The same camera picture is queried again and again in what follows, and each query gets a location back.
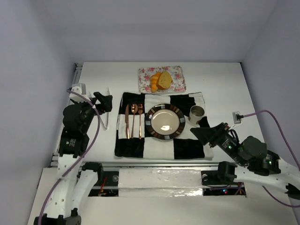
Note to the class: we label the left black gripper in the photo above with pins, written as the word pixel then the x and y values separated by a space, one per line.
pixel 98 106

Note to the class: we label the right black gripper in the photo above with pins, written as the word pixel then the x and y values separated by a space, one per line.
pixel 213 135

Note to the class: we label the sliced bread loaf piece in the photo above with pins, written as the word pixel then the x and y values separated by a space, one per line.
pixel 164 81

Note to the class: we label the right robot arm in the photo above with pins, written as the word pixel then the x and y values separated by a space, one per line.
pixel 251 162

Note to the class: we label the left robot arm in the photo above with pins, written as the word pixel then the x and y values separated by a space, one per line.
pixel 66 199

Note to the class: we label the copper knife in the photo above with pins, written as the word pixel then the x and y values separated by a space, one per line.
pixel 127 121

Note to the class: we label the copper spoon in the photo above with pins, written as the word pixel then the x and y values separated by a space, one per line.
pixel 134 109

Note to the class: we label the copper fork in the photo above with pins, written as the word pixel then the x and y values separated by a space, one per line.
pixel 140 111

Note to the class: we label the metal cup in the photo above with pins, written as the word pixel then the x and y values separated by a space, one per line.
pixel 196 114

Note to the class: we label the black white checkered placemat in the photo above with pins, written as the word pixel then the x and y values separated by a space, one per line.
pixel 184 147

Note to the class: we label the orange striped croissant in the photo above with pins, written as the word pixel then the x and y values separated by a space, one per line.
pixel 153 81

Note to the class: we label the beige plate with dark rim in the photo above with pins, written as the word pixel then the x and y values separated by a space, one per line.
pixel 165 121

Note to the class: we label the floral rectangular tray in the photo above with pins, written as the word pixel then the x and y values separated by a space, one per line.
pixel 146 74

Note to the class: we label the silver foil covered panel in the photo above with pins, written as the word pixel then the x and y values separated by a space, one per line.
pixel 159 183

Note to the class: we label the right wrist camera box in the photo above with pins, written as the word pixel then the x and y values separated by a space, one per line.
pixel 237 118

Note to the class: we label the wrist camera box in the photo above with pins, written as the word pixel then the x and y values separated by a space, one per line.
pixel 79 88
pixel 237 118

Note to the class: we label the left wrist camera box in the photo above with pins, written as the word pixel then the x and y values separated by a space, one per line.
pixel 79 88

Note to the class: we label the aluminium rail frame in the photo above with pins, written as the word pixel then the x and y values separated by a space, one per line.
pixel 222 84

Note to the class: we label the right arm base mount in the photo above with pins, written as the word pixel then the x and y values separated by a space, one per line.
pixel 221 182

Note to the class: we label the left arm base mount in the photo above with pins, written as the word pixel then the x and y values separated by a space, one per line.
pixel 107 181

